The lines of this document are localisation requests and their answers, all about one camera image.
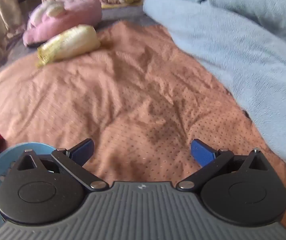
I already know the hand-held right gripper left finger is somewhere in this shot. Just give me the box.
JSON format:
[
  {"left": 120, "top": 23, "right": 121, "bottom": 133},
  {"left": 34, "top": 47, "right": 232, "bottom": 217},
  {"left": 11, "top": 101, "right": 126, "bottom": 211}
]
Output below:
[{"left": 13, "top": 138, "right": 110, "bottom": 192}]

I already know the pink dotted bedspread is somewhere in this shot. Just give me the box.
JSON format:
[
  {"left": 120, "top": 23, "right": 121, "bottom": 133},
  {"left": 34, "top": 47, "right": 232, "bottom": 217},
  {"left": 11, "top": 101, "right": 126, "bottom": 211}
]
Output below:
[{"left": 0, "top": 21, "right": 286, "bottom": 220}]

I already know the napa cabbage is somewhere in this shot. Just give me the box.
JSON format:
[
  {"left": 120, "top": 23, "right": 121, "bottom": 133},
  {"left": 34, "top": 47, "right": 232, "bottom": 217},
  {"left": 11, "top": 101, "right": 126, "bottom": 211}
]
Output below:
[{"left": 36, "top": 25, "right": 101, "bottom": 68}]

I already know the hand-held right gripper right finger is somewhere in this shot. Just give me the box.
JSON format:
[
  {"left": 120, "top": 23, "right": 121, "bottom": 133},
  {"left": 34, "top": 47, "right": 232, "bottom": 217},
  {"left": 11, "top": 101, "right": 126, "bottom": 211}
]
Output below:
[{"left": 176, "top": 138, "right": 271, "bottom": 192}]

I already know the pink plush pillow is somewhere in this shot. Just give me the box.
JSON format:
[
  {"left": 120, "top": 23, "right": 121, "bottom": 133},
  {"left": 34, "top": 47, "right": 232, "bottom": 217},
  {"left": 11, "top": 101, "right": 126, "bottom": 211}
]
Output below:
[{"left": 23, "top": 0, "right": 103, "bottom": 47}]

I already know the blue flowered plate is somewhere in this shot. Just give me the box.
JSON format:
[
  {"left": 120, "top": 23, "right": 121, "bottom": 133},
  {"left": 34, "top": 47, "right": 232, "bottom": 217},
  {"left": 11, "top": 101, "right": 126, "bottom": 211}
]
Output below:
[{"left": 0, "top": 142, "right": 56, "bottom": 232}]

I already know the light blue blanket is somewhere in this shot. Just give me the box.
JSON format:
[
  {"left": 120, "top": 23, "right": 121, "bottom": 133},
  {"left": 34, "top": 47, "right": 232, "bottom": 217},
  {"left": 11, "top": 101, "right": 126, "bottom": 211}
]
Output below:
[{"left": 143, "top": 0, "right": 286, "bottom": 183}]

